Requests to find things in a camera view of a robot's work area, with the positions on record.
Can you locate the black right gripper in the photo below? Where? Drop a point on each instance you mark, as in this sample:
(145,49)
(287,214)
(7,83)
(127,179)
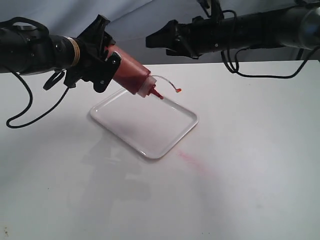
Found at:
(190,40)

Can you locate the red sauce squeeze bottle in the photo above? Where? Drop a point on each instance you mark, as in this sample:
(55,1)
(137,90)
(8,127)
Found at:
(132,75)

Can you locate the black tripod stand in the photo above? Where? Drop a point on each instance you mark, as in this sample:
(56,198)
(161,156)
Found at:
(300,54)

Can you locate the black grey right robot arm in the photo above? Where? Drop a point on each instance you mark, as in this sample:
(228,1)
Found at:
(296,26)

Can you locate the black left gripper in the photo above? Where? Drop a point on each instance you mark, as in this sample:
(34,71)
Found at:
(95,64)

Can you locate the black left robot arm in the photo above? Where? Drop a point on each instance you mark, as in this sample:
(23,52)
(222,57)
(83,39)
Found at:
(27,47)

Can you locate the white rectangular plastic tray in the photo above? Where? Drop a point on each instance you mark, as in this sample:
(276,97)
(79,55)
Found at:
(150,125)

